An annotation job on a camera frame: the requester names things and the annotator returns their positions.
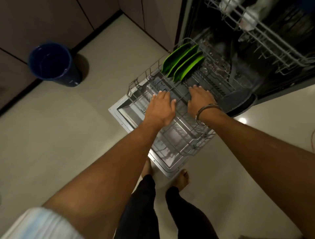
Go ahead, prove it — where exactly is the white shirt sleeve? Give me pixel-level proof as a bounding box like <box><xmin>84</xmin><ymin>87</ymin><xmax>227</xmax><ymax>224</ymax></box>
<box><xmin>0</xmin><ymin>207</ymin><xmax>84</xmax><ymax>239</ymax></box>

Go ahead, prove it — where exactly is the steel dishwasher door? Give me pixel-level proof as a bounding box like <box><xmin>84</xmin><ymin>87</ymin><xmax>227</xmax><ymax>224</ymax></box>
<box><xmin>108</xmin><ymin>70</ymin><xmax>217</xmax><ymax>178</ymax></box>

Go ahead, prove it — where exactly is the person's left forearm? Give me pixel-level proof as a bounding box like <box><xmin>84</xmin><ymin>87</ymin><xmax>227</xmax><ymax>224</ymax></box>
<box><xmin>42</xmin><ymin>119</ymin><xmax>173</xmax><ymax>239</ymax></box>

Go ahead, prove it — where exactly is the person's foot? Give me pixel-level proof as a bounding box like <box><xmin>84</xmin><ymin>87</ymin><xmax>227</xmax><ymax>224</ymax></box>
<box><xmin>171</xmin><ymin>169</ymin><xmax>190</xmax><ymax>191</ymax></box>
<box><xmin>140</xmin><ymin>159</ymin><xmax>153</xmax><ymax>178</ymax></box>

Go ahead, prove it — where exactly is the white cup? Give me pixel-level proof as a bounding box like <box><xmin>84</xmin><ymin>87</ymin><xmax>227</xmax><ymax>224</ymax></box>
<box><xmin>239</xmin><ymin>4</ymin><xmax>266</xmax><ymax>32</ymax></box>
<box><xmin>219</xmin><ymin>0</ymin><xmax>238</xmax><ymax>13</ymax></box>

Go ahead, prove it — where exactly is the person's leg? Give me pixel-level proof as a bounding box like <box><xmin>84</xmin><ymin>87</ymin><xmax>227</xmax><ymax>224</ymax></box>
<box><xmin>115</xmin><ymin>174</ymin><xmax>161</xmax><ymax>239</ymax></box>
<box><xmin>165</xmin><ymin>186</ymin><xmax>220</xmax><ymax>239</ymax></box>

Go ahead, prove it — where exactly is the grey wire cup rack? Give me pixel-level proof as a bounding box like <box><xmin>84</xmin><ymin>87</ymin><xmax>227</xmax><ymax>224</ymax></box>
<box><xmin>204</xmin><ymin>0</ymin><xmax>315</xmax><ymax>75</ymax></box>

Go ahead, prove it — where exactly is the metal wrist bangle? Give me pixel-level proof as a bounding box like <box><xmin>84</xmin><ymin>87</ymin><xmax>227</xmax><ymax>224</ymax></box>
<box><xmin>195</xmin><ymin>103</ymin><xmax>223</xmax><ymax>126</ymax></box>

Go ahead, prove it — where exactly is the green plate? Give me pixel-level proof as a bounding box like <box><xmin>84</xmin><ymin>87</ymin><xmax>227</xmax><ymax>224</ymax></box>
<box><xmin>173</xmin><ymin>51</ymin><xmax>206</xmax><ymax>83</ymax></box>
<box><xmin>168</xmin><ymin>44</ymin><xmax>200</xmax><ymax>78</ymax></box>
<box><xmin>161</xmin><ymin>42</ymin><xmax>193</xmax><ymax>75</ymax></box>

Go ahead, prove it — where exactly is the person's right foot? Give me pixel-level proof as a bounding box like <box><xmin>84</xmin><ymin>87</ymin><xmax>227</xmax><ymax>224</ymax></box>
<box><xmin>171</xmin><ymin>169</ymin><xmax>190</xmax><ymax>191</ymax></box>

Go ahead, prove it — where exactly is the grey wire dishwasher rack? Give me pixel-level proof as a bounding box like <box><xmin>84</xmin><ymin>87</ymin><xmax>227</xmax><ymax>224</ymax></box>
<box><xmin>126</xmin><ymin>37</ymin><xmax>252</xmax><ymax>157</ymax></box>

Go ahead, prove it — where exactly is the black dishwasher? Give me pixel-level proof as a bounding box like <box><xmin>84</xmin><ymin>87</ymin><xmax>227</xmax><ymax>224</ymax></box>
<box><xmin>174</xmin><ymin>0</ymin><xmax>315</xmax><ymax>118</ymax></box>

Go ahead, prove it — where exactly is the person's left hand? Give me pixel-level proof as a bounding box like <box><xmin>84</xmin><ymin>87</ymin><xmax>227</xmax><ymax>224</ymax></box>
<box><xmin>144</xmin><ymin>91</ymin><xmax>177</xmax><ymax>126</ymax></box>

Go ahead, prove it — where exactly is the person's left leg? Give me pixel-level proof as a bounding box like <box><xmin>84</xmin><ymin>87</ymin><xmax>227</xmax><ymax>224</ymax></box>
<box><xmin>115</xmin><ymin>174</ymin><xmax>161</xmax><ymax>239</ymax></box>

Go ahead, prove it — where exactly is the person's right leg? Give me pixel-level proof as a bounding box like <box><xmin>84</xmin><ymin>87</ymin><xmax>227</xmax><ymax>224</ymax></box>
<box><xmin>165</xmin><ymin>186</ymin><xmax>220</xmax><ymax>239</ymax></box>

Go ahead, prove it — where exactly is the person's right forearm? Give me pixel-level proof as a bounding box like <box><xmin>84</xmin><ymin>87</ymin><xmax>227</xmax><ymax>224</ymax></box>
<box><xmin>198</xmin><ymin>105</ymin><xmax>315</xmax><ymax>239</ymax></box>

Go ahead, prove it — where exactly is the person's right hand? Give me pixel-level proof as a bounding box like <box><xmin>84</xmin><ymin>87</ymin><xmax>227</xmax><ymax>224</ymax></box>
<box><xmin>188</xmin><ymin>85</ymin><xmax>217</xmax><ymax>117</ymax></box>

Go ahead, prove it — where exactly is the dark blue bucket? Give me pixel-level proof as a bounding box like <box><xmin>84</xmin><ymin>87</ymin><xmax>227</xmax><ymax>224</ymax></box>
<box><xmin>28</xmin><ymin>42</ymin><xmax>83</xmax><ymax>87</ymax></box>

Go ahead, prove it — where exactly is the person's left foot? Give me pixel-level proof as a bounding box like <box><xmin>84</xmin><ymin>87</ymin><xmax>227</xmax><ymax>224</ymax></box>
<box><xmin>140</xmin><ymin>159</ymin><xmax>153</xmax><ymax>178</ymax></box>

